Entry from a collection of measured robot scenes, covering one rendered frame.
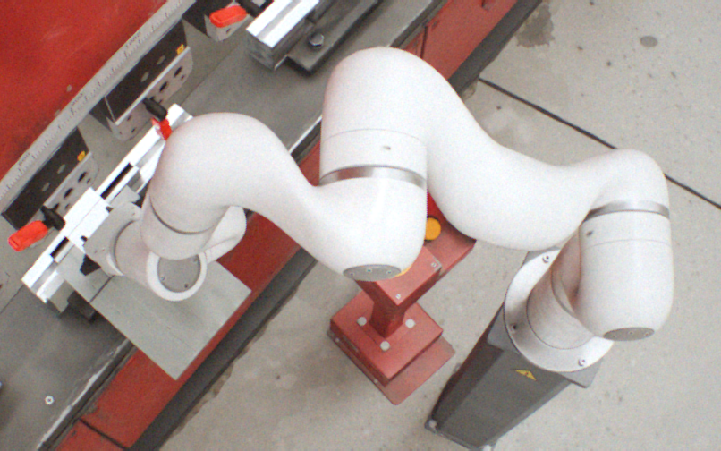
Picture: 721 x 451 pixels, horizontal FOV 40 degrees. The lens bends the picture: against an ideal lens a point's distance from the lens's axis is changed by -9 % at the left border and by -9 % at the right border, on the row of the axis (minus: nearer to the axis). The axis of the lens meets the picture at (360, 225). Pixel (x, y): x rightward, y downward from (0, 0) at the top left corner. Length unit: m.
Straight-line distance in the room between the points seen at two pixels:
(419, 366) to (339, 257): 1.64
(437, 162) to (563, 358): 0.60
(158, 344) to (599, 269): 0.69
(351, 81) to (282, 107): 0.83
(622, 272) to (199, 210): 0.48
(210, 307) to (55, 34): 0.59
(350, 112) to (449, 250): 0.97
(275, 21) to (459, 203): 0.80
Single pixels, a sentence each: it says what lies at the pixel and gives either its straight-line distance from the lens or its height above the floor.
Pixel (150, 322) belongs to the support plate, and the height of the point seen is 1.00.
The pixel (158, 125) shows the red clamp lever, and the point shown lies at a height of 1.21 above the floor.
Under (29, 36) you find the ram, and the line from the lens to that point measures 1.13.
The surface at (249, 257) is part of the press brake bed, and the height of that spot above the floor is 0.61.
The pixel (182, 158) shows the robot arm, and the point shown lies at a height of 1.61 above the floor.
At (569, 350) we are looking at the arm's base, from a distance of 1.61.
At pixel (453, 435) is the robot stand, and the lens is 2.55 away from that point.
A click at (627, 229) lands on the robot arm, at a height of 1.42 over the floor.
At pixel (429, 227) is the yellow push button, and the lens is 1.92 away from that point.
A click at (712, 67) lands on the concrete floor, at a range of 3.09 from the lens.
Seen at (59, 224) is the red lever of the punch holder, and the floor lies 1.26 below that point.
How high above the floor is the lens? 2.55
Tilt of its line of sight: 72 degrees down
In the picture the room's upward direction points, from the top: 7 degrees clockwise
